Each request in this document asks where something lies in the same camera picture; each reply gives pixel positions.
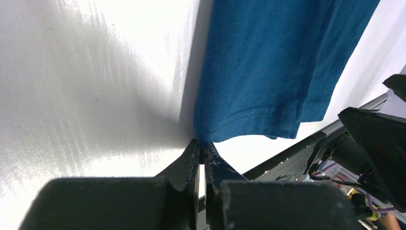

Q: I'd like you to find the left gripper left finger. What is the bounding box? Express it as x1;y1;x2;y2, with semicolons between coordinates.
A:
20;139;200;230

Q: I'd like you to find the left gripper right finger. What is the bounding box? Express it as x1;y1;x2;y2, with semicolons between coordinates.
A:
204;144;359;230

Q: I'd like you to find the blue printed t-shirt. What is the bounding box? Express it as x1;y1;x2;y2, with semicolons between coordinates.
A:
193;0;379;145

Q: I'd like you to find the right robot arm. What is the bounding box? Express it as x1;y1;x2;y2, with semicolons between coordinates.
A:
295;74;406;221

